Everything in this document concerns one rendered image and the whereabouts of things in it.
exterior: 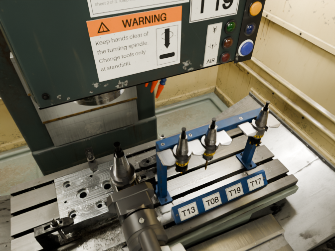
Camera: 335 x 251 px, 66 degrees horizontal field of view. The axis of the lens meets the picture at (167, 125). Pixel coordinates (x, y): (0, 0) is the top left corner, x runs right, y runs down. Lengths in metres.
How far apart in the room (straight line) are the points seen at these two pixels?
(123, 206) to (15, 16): 0.44
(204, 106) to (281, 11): 0.91
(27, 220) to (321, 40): 1.45
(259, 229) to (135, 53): 1.06
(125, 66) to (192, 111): 1.58
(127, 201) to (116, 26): 0.40
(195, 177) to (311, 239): 0.58
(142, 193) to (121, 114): 0.79
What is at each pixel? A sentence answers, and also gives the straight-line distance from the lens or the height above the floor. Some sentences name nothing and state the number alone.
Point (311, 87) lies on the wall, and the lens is 1.45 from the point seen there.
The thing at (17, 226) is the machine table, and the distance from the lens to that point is 1.25.
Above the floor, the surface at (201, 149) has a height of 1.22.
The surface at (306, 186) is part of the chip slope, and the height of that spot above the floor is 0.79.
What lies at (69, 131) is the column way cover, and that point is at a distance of 1.38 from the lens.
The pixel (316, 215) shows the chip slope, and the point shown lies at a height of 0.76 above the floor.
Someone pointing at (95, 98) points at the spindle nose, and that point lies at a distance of 0.65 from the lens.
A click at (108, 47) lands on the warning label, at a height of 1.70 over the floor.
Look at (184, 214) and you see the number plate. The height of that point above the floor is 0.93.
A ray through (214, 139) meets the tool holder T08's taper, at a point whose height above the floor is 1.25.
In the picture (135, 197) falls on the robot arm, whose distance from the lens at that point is 0.65.
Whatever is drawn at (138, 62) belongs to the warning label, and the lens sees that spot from 0.47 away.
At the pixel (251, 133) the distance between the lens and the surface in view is 1.00.
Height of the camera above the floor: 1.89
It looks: 44 degrees down
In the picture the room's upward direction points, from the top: straight up
